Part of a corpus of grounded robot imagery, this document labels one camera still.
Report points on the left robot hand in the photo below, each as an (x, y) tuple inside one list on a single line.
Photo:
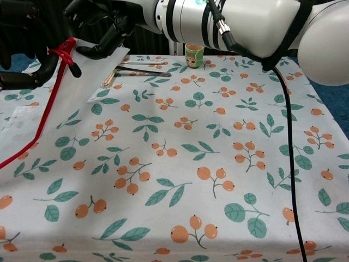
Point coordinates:
[(19, 30)]

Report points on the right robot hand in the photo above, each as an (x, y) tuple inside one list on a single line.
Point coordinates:
[(114, 32)]

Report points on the clear zip pouch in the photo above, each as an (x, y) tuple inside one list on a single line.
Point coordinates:
[(76, 90)]

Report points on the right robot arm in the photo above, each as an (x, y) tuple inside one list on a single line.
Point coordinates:
[(245, 24)]

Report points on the white pen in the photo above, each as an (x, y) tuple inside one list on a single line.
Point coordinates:
[(147, 63)]

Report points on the bundle of bamboo skewers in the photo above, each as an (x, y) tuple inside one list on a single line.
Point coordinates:
[(110, 79)]

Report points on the floral print tablecloth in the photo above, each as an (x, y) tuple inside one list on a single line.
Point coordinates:
[(174, 152)]

